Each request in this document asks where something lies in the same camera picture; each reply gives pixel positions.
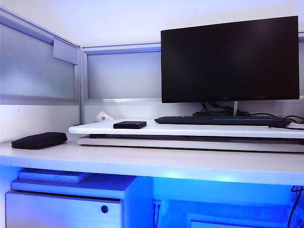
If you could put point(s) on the black portable hard drive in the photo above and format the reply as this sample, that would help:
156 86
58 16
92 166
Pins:
129 125

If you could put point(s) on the grey desk riser base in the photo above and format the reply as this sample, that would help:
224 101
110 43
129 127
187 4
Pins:
166 143

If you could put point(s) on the white desk riser board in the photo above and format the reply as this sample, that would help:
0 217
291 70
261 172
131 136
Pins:
190 130

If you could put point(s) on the white paper cup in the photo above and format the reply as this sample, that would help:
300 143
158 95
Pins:
103 116

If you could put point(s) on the black computer keyboard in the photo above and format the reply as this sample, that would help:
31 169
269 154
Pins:
202 120

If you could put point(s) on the black computer monitor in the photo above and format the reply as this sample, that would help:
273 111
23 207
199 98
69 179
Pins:
230 61

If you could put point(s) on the black fabric pouch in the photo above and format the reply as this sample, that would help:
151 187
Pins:
39 140

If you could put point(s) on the flat white board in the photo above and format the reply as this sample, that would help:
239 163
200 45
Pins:
51 175

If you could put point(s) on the frosted side partition panel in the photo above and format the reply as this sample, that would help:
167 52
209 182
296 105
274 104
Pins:
31 71

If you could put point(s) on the white drawer cabinet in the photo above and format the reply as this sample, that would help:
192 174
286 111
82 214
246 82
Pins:
58 211

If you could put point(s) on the silver partition corner post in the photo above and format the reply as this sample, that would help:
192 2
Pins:
82 90

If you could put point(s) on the silver monitor stand post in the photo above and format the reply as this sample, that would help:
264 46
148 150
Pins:
235 109

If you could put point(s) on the white wall socket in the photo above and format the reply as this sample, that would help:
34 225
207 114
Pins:
157 202

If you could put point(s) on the grey partition bracket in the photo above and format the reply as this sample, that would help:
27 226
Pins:
66 51

